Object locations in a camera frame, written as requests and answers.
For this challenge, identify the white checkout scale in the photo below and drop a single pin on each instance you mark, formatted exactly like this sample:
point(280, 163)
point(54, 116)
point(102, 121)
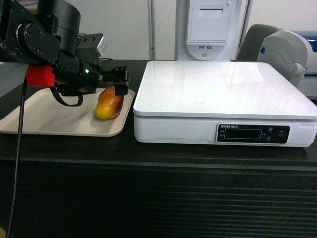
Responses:
point(233, 103)

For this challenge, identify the grey office chair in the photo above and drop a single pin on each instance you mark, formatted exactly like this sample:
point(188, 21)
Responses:
point(252, 42)

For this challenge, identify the beige plastic tray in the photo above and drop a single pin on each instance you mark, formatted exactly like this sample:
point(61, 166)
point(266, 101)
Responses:
point(44, 115)

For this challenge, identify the white receipt printer kiosk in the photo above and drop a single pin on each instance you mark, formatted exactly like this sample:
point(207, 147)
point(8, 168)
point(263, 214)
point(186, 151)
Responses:
point(207, 30)

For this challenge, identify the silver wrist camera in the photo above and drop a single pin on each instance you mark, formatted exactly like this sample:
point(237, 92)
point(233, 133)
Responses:
point(100, 44)

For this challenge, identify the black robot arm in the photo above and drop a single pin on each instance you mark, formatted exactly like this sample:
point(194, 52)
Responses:
point(57, 56)

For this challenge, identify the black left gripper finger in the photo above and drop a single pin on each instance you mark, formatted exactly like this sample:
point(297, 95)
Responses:
point(121, 88)

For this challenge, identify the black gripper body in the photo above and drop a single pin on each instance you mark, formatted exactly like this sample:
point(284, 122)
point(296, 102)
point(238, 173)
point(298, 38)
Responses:
point(81, 74)

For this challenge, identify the red wrist mount block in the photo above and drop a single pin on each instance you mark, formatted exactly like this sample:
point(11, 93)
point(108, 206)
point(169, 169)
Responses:
point(40, 76)

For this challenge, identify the black slatted checkout counter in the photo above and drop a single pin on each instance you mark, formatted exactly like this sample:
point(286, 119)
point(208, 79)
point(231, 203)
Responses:
point(96, 187)

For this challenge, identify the grey white label printer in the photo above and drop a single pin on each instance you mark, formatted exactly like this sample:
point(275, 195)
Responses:
point(294, 55)

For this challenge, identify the dark red yellow mango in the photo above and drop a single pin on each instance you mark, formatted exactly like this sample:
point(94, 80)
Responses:
point(109, 104)

